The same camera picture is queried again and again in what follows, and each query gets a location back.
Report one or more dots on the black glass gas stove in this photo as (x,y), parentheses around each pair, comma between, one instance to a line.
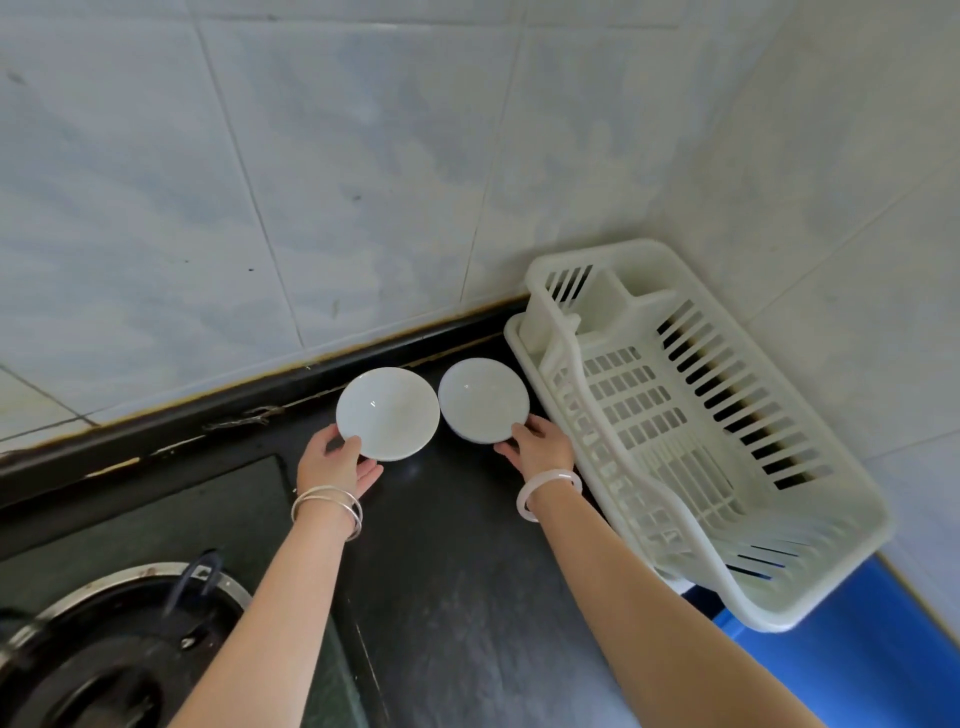
(150,517)

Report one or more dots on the person's left hand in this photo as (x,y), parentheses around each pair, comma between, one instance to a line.
(326,469)

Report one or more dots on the pale pink wrist bangle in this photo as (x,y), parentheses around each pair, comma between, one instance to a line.
(541,480)

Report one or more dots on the white plastic dish rack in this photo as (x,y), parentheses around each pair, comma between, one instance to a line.
(720,420)

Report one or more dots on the person's right forearm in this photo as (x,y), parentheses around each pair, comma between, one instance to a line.
(637,600)

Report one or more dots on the person's right hand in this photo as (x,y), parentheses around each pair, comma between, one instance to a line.
(546,450)

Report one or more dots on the silver wrist bangles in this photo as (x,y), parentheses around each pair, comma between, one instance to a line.
(330,496)

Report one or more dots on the person's left forearm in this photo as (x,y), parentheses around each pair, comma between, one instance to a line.
(277,622)

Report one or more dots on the person's right thumb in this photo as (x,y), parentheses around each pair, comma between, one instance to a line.
(506,450)

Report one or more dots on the blue plastic surface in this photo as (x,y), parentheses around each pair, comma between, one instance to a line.
(847,660)

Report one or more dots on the large white round plate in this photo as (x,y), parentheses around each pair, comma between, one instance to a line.
(390,412)

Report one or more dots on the small white round plate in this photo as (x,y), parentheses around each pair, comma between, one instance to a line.
(481,397)

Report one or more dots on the person's left thumb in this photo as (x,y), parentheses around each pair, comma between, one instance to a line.
(370,476)

